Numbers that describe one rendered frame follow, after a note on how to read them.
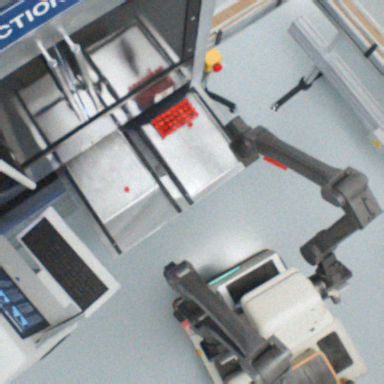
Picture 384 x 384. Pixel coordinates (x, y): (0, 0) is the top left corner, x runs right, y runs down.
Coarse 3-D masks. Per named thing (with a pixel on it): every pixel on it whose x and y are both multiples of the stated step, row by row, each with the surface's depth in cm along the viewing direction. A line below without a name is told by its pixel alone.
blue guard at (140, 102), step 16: (192, 64) 175; (160, 80) 169; (176, 80) 179; (144, 96) 172; (112, 112) 166; (128, 112) 176; (96, 128) 169; (112, 128) 181; (64, 144) 163; (80, 144) 173; (48, 160) 166; (64, 160) 177; (32, 176) 170; (0, 192) 162; (16, 192) 173
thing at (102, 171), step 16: (96, 144) 193; (112, 144) 193; (128, 144) 192; (80, 160) 191; (96, 160) 191; (112, 160) 191; (128, 160) 191; (80, 176) 190; (96, 176) 190; (112, 176) 190; (128, 176) 190; (144, 176) 190; (96, 192) 188; (112, 192) 188; (144, 192) 187; (96, 208) 186; (112, 208) 186
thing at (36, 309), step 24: (0, 240) 179; (0, 264) 153; (24, 264) 182; (0, 288) 133; (24, 288) 156; (0, 312) 119; (24, 312) 134; (48, 312) 158; (0, 336) 111; (24, 336) 119; (0, 360) 110; (24, 360) 111
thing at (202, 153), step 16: (192, 96) 199; (208, 112) 194; (144, 128) 193; (192, 128) 195; (208, 128) 195; (160, 144) 193; (176, 144) 193; (192, 144) 193; (208, 144) 193; (224, 144) 193; (176, 160) 191; (192, 160) 191; (208, 160) 191; (224, 160) 191; (176, 176) 187; (192, 176) 190; (208, 176) 190; (192, 192) 188
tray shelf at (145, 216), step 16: (176, 96) 199; (144, 112) 197; (160, 112) 197; (128, 128) 195; (144, 144) 193; (64, 176) 190; (224, 176) 190; (160, 192) 188; (208, 192) 188; (80, 208) 186; (128, 208) 187; (144, 208) 187; (160, 208) 187; (96, 224) 185; (112, 224) 185; (128, 224) 185; (144, 224) 185; (160, 224) 185; (128, 240) 183; (112, 256) 182
